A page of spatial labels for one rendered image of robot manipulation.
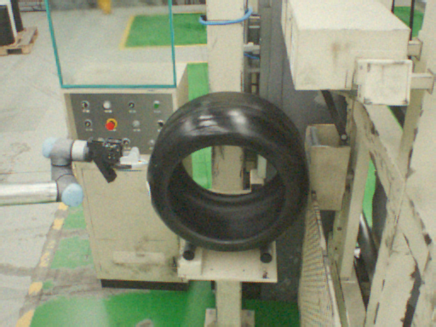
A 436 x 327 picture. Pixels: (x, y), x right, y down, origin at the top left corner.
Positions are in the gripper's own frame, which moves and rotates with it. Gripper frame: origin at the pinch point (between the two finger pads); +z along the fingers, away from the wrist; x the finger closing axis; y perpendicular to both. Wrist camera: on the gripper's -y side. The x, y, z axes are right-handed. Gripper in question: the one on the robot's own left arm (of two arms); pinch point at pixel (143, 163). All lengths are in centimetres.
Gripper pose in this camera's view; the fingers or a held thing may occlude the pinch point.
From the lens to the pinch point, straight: 165.9
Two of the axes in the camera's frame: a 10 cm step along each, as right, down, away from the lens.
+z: 9.9, 1.2, -0.2
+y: 1.0, -8.6, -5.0
